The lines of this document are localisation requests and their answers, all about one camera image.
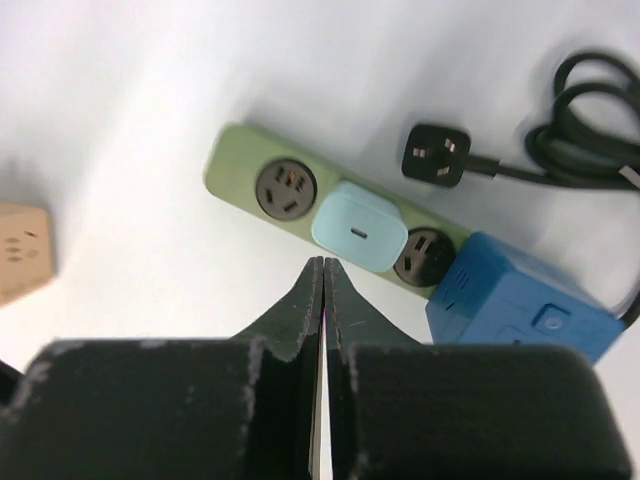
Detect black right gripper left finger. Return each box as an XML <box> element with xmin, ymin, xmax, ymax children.
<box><xmin>1</xmin><ymin>257</ymin><xmax>323</xmax><ymax>479</ymax></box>

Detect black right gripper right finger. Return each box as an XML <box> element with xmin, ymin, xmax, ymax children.
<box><xmin>324</xmin><ymin>258</ymin><xmax>633</xmax><ymax>479</ymax></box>

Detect blue cube socket adapter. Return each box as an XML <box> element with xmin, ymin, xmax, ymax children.
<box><xmin>425</xmin><ymin>232</ymin><xmax>626</xmax><ymax>363</ymax></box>

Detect light blue plug charger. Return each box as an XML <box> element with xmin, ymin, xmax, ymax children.
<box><xmin>311</xmin><ymin>181</ymin><xmax>408</xmax><ymax>273</ymax></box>

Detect beige cube socket adapter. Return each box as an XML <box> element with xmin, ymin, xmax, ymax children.
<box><xmin>0</xmin><ymin>202</ymin><xmax>54</xmax><ymax>307</ymax></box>

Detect green power strip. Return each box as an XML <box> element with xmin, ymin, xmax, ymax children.
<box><xmin>204</xmin><ymin>124</ymin><xmax>470</xmax><ymax>298</ymax></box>

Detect black coiled power cord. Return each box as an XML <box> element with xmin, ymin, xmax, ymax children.
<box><xmin>401</xmin><ymin>47</ymin><xmax>640</xmax><ymax>321</ymax></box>

